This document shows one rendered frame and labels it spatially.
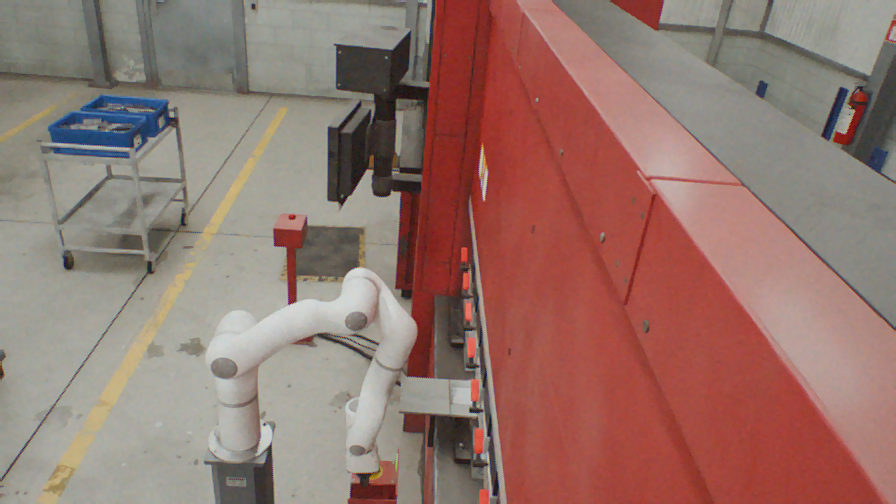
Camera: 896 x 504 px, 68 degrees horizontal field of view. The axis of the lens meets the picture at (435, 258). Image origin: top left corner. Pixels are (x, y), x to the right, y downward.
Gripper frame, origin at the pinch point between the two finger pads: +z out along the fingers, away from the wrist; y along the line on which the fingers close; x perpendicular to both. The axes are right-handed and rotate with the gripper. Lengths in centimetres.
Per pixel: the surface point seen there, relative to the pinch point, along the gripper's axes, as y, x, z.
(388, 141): -2, -165, -57
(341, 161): 17, -128, -60
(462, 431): -32.6, -18.1, -3.1
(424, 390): -19.6, -27.2, -13.8
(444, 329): -28, -82, -1
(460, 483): -31.0, 2.2, -0.2
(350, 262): 38, -285, 80
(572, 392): -42, 79, -104
